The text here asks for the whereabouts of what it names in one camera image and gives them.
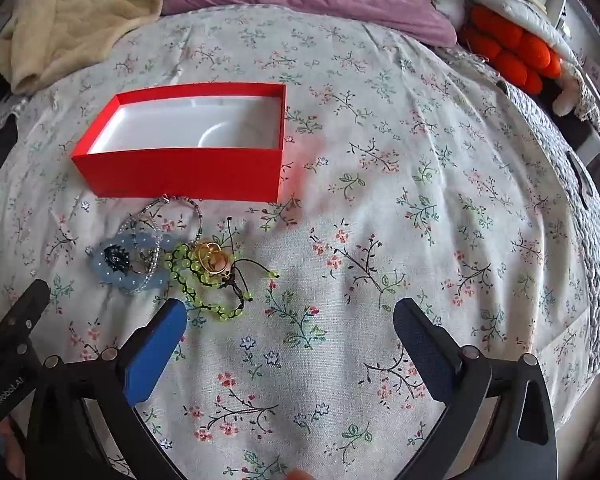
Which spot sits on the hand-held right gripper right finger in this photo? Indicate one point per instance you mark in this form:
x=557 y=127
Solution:
x=425 y=345

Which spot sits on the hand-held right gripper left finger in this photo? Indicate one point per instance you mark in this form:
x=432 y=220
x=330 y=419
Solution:
x=155 y=350

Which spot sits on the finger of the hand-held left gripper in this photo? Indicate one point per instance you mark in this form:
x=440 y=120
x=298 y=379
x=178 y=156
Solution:
x=25 y=305

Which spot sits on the black sparkly brooch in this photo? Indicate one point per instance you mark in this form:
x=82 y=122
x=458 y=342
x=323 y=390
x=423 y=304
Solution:
x=114 y=258

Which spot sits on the gold rings cluster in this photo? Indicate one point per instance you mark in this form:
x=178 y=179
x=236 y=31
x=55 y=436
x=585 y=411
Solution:
x=211 y=260

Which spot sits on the red cardboard box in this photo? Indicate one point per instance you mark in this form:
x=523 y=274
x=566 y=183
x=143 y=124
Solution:
x=180 y=175

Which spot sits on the floral bedsheet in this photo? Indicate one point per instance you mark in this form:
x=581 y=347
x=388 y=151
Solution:
x=380 y=210

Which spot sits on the grey quilted bedspread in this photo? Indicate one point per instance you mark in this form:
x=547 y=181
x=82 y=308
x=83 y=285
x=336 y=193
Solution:
x=580 y=210

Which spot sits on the cream quilted blanket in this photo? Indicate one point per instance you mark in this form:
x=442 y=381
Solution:
x=80 y=15

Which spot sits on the orange plush toy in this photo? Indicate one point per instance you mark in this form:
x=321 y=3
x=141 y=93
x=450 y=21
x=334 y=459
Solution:
x=510 y=45

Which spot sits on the white quilted cushion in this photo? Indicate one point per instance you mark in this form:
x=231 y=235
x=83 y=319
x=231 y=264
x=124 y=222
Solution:
x=530 y=15

